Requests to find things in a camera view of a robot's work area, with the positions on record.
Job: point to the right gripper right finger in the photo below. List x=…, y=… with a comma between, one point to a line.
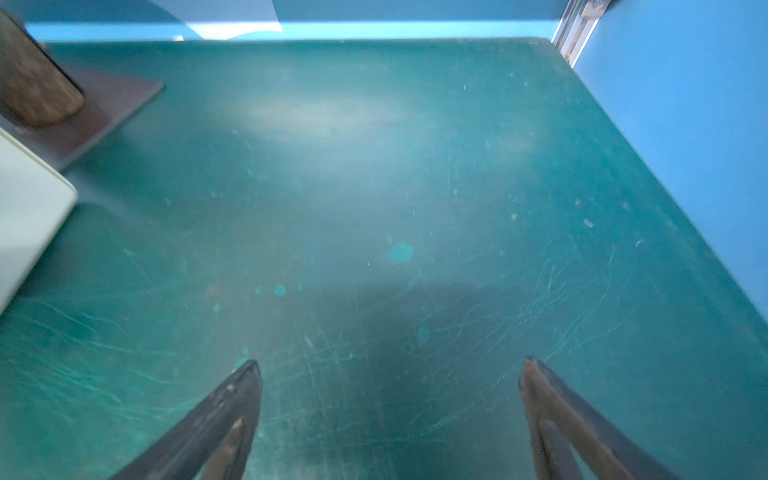
x=564, y=429

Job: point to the white three-drawer cabinet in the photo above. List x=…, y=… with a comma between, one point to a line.
x=35, y=202

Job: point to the right aluminium frame post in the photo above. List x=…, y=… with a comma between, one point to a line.
x=576, y=26

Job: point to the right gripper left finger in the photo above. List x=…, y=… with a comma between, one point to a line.
x=214, y=440

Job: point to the pink cherry blossom tree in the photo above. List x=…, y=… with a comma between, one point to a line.
x=61, y=114

